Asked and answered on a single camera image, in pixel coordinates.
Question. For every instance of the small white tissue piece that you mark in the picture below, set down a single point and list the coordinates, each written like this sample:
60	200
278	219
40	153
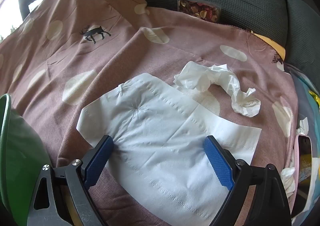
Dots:
287	178
303	126

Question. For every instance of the crumpled white tissue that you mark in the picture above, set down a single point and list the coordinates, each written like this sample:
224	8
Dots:
200	75

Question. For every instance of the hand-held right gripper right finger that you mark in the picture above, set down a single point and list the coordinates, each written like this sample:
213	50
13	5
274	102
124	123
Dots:
218	163

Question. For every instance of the pink dotted deer blanket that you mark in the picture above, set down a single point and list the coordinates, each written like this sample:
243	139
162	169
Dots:
125	60

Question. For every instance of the phone in pink case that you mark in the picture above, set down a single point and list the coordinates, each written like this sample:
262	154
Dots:
303	156

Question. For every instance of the dark-framed window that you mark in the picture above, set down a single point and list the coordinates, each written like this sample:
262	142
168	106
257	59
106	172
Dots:
10	15

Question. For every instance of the light blue printed cloth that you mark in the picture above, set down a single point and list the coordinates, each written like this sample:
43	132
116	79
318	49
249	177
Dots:
306	106

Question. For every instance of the clear box of dried petals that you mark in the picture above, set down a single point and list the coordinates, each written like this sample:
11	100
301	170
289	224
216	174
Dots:
197	8

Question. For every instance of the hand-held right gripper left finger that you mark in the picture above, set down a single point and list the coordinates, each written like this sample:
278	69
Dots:
98	158

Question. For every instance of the yellow cloth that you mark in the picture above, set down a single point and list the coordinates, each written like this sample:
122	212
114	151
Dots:
276	45

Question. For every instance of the green bowl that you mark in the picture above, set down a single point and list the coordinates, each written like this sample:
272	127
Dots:
20	153

